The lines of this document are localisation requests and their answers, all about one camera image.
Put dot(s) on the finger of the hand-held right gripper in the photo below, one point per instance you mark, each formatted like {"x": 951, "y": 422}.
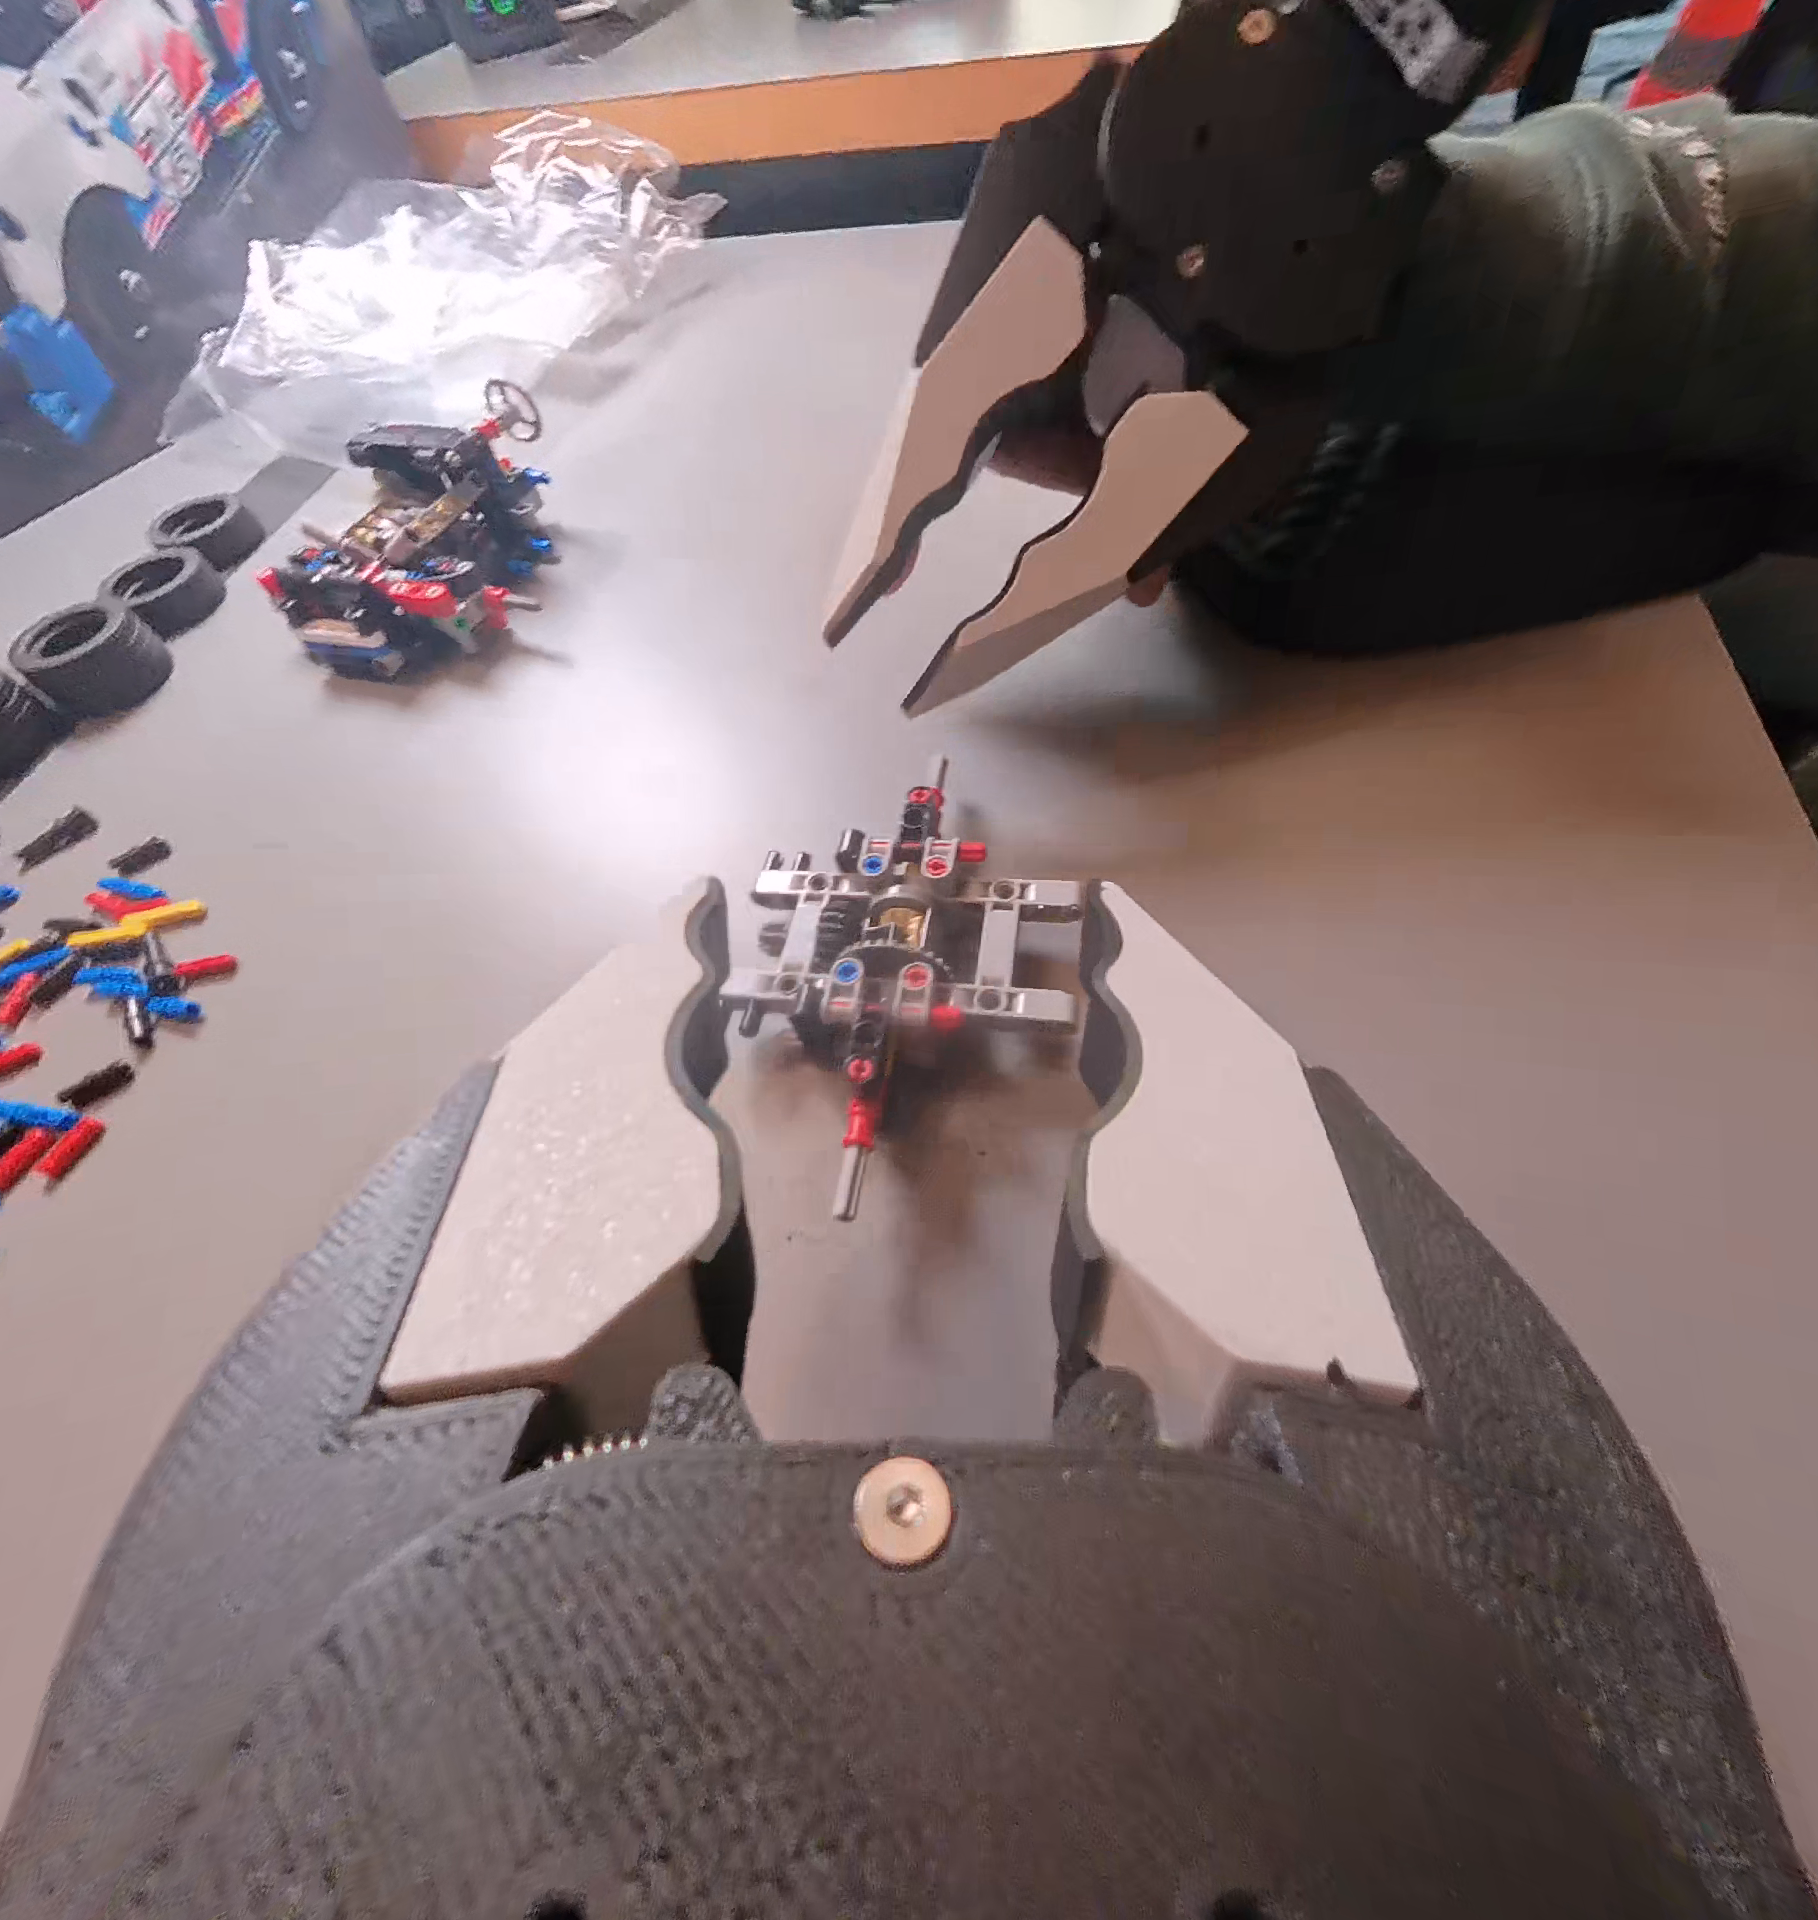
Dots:
{"x": 1118, "y": 510}
{"x": 985, "y": 361}

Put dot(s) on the person's right forearm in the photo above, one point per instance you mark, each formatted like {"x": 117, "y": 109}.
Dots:
{"x": 1630, "y": 301}

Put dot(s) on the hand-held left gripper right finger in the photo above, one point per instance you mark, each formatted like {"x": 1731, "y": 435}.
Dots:
{"x": 1239, "y": 1216}

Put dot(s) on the pile of coloured lego pins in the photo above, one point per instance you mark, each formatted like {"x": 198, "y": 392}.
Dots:
{"x": 37, "y": 1110}

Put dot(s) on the lego car chassis assembly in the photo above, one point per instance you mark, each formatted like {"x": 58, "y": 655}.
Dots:
{"x": 399, "y": 555}

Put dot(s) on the black device green lights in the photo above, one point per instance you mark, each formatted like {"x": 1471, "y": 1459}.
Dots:
{"x": 507, "y": 25}

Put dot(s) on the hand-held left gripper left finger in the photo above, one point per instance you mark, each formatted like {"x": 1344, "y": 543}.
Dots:
{"x": 578, "y": 1201}

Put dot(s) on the grey lego gearbox assembly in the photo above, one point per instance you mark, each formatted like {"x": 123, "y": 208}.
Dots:
{"x": 805, "y": 940}

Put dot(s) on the lego set box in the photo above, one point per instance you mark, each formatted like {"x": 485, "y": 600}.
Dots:
{"x": 98, "y": 226}

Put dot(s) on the orange striped traffic cone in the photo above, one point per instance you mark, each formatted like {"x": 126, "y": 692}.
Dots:
{"x": 1696, "y": 53}

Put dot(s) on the clear plastic bag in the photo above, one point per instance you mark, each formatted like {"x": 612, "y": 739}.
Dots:
{"x": 430, "y": 286}

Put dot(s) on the orange edged background table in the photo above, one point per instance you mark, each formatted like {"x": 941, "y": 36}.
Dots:
{"x": 789, "y": 69}

